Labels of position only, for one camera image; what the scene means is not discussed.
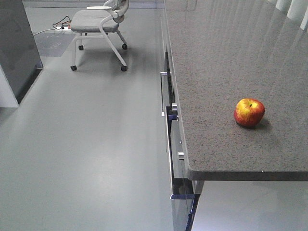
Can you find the red yellow apple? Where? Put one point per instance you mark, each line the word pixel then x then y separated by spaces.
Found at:
pixel 249 112

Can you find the dark grey island panel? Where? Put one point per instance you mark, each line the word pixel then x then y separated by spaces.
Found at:
pixel 20 62

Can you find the grey office chair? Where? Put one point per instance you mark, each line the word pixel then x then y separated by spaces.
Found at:
pixel 97 22

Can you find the white power strip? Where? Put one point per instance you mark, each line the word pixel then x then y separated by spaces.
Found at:
pixel 65 28

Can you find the grey kitchen counter cabinet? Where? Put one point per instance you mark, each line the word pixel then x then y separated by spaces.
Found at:
pixel 222 51

